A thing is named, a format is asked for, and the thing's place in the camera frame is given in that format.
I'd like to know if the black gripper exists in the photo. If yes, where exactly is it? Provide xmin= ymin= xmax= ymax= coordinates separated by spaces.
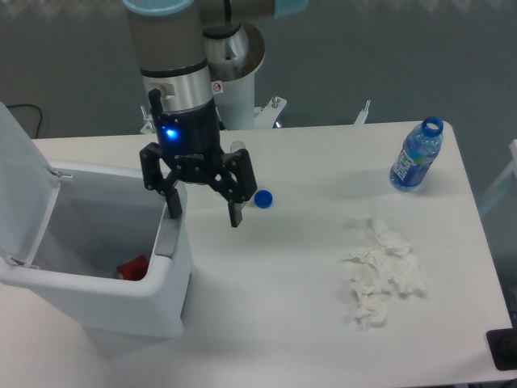
xmin=139 ymin=88 xmax=258 ymax=228

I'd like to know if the white trash can lid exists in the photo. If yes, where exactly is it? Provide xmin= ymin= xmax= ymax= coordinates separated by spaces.
xmin=1 ymin=105 xmax=74 ymax=271

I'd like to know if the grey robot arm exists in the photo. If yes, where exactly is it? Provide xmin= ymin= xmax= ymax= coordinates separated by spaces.
xmin=124 ymin=1 xmax=307 ymax=226

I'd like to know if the blue bottle cap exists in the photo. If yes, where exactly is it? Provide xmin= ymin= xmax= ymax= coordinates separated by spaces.
xmin=254 ymin=189 xmax=274 ymax=209

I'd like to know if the white plastic trash can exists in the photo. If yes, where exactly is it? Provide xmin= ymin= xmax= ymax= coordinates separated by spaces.
xmin=1 ymin=162 xmax=192 ymax=338

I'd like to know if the red item inside can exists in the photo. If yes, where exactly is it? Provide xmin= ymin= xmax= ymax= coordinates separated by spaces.
xmin=116 ymin=255 xmax=149 ymax=281

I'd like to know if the clear plastic water bottle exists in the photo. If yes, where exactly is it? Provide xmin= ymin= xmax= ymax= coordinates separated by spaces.
xmin=229 ymin=141 xmax=246 ymax=153

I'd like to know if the crumpled white tissue paper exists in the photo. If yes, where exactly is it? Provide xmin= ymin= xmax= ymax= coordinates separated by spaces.
xmin=342 ymin=217 xmax=427 ymax=330

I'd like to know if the blue plastic drink bottle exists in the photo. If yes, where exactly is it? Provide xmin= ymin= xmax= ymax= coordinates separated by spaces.
xmin=389 ymin=116 xmax=443 ymax=192

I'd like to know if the black device at edge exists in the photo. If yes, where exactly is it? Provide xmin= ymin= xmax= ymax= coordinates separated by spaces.
xmin=486 ymin=328 xmax=516 ymax=371

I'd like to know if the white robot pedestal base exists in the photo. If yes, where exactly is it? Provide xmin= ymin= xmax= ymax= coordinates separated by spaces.
xmin=132 ymin=17 xmax=280 ymax=130

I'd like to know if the black cable on floor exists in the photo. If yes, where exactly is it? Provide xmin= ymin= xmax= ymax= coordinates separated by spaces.
xmin=4 ymin=103 xmax=44 ymax=139

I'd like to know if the white frame at right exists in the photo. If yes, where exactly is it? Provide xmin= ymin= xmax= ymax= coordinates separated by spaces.
xmin=478 ymin=139 xmax=516 ymax=218

